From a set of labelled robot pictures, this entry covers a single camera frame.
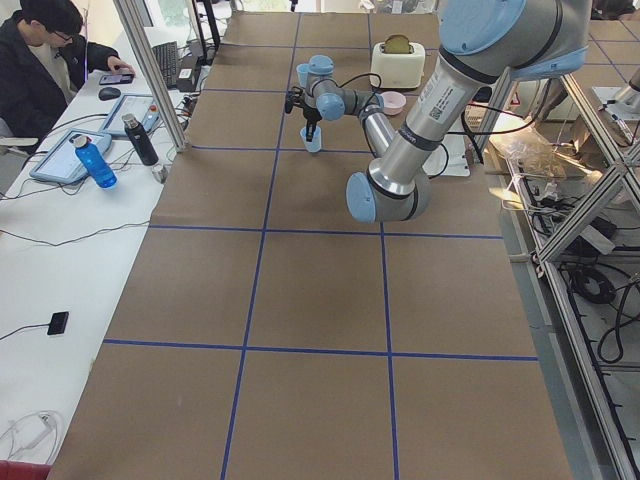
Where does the black thermos bottle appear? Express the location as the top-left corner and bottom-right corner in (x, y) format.
(122, 113), (158, 166)

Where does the pink bowl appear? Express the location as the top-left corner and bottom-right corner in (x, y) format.
(380, 91), (407, 116)

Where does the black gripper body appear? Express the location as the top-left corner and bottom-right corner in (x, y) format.
(302, 103), (322, 125)

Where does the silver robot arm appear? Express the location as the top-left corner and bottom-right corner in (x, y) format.
(285, 1), (591, 223)

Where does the aluminium frame post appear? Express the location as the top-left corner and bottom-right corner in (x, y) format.
(113, 0), (187, 153)

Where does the teach pendant tablet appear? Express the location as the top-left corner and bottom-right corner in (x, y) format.
(30, 129), (112, 184)
(100, 94), (159, 138)

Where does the far teach pendant tablet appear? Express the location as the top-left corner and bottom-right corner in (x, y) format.
(100, 94), (159, 138)

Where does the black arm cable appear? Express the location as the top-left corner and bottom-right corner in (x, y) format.
(337, 72), (384, 96)

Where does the light blue cup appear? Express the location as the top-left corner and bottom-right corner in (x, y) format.
(296, 63), (309, 88)
(299, 126), (322, 154)

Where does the bread slice in toaster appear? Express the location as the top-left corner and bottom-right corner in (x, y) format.
(383, 34), (412, 55)

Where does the black keyboard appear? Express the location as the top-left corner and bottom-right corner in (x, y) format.
(151, 41), (179, 89)

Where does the black smartphone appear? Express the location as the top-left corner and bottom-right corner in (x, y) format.
(99, 73), (135, 86)

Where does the cream toaster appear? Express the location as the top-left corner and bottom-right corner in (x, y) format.
(370, 42), (426, 90)

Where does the person in black jacket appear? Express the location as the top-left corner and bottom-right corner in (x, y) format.
(1, 0), (134, 141)

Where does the blue water bottle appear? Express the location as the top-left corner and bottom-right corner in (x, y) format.
(70, 134), (117, 189)

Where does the near teach pendant tablet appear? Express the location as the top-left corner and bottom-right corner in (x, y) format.
(30, 129), (112, 184)

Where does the black computer mouse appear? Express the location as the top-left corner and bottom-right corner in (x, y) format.
(98, 87), (121, 101)

